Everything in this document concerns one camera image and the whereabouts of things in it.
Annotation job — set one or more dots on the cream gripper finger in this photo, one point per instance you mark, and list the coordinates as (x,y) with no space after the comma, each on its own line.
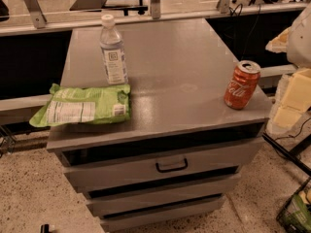
(296,99)
(279,43)

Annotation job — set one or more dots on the red coke can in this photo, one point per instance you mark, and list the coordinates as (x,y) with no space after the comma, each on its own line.
(242,85)

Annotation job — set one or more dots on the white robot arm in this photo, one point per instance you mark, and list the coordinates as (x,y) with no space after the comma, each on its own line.
(295,41)

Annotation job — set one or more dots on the green bag in basket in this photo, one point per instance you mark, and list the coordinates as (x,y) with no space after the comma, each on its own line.
(296,215)

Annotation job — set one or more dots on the green rice chip bag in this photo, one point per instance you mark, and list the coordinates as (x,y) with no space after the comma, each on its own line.
(93,105)

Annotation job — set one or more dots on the grey drawer cabinet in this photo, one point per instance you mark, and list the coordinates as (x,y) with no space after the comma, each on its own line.
(178,71)

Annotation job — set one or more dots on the clear plastic water bottle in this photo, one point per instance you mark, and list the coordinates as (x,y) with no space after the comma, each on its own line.
(112,48)

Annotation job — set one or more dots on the small black floor object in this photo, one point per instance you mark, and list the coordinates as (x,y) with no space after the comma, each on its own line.
(45,228)

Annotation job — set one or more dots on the black wire basket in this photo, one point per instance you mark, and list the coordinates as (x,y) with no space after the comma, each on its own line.
(304,192)

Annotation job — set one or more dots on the black drawer handle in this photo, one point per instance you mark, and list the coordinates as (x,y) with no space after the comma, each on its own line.
(174,167)

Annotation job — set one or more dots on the metal railing post middle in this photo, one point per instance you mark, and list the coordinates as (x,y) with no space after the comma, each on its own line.
(155,9)

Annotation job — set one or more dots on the metal railing post left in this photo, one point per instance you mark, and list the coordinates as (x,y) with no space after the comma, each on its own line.
(36,14)

